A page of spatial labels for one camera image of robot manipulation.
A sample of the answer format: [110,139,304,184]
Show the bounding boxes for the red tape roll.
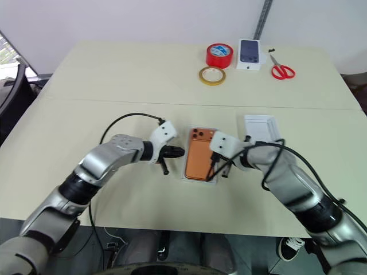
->
[205,43,235,69]

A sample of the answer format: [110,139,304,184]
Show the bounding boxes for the dark bag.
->
[340,72,367,117]

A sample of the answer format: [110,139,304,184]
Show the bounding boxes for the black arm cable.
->
[99,112,166,147]
[206,136,367,227]

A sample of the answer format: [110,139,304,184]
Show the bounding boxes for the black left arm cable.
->
[99,112,166,147]

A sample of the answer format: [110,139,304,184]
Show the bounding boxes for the grey wall cable track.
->
[253,0,274,40]

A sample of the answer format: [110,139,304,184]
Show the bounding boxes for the phone box with dark print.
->
[236,39,263,71]

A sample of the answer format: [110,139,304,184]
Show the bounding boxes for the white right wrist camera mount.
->
[208,131,248,162]

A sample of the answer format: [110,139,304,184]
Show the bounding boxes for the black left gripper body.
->
[156,144,175,164]

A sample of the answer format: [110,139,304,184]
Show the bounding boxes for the yellow tape roll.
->
[198,66,227,87]

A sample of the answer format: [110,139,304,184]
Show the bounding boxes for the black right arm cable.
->
[206,136,367,227]

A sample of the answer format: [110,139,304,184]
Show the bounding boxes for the red handled scissors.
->
[269,54,296,81]

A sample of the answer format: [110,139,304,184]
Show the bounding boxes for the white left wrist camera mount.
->
[149,120,178,164]

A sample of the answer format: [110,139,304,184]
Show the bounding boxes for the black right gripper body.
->
[215,156,233,170]

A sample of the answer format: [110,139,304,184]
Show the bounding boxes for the white phone box lid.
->
[243,114,283,145]

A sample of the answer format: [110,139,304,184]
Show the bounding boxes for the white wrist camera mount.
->
[208,131,248,162]
[149,120,178,164]

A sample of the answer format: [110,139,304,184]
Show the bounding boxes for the black office chair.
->
[0,62,51,138]

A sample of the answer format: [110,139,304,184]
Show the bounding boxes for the orange smartphone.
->
[183,128,217,182]

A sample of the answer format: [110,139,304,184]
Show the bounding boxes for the white phone box base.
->
[181,127,221,187]

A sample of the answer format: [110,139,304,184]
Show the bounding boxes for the black and white sneaker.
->
[276,237,306,262]

